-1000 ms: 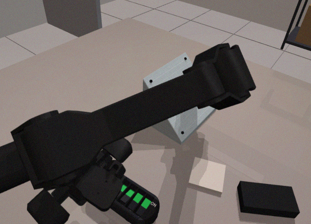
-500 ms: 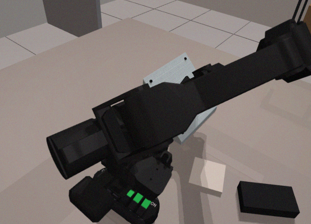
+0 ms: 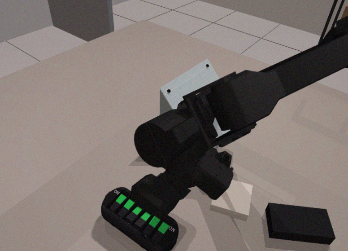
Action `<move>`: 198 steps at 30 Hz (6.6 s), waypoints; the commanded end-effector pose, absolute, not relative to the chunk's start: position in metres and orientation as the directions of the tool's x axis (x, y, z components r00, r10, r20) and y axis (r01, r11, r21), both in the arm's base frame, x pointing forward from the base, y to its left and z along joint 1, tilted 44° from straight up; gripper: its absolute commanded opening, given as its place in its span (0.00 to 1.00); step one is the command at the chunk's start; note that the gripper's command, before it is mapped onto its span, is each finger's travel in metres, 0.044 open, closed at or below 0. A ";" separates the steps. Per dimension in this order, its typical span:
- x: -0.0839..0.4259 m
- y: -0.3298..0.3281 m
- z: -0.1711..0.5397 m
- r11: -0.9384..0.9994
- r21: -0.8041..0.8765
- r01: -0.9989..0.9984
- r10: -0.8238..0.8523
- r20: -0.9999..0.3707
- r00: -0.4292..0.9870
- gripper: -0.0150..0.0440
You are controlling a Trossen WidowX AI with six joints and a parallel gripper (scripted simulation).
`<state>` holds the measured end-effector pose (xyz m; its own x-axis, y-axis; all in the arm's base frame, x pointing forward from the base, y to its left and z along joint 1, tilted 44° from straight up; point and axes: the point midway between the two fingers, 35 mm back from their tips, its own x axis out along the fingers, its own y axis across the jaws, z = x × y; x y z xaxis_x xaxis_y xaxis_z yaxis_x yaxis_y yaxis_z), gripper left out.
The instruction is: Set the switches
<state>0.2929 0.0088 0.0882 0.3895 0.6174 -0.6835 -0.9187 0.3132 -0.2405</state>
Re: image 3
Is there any dark grey rocker switch panel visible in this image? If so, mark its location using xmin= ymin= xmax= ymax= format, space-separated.
xmin=101 ymin=187 xmax=179 ymax=251

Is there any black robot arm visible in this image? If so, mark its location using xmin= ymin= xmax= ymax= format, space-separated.
xmin=134 ymin=16 xmax=348 ymax=200

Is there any beige flat box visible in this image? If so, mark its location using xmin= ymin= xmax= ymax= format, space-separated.
xmin=210 ymin=180 xmax=252 ymax=218

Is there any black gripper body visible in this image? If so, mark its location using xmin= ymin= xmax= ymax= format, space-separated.
xmin=130 ymin=145 xmax=218 ymax=219

